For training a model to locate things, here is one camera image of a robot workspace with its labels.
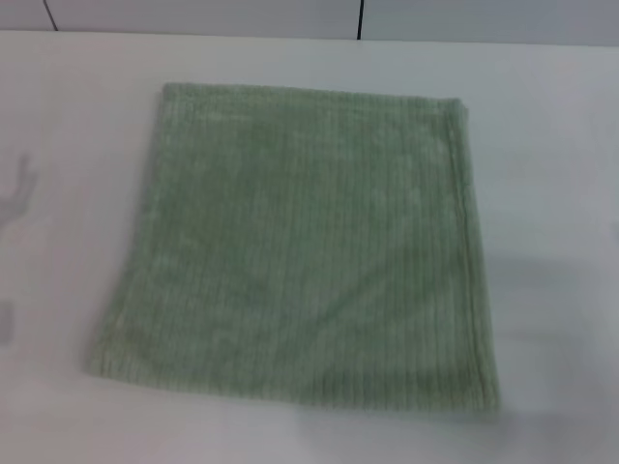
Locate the green ribbed towel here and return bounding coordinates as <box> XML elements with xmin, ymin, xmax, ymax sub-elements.
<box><xmin>81</xmin><ymin>81</ymin><xmax>503</xmax><ymax>420</ymax></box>

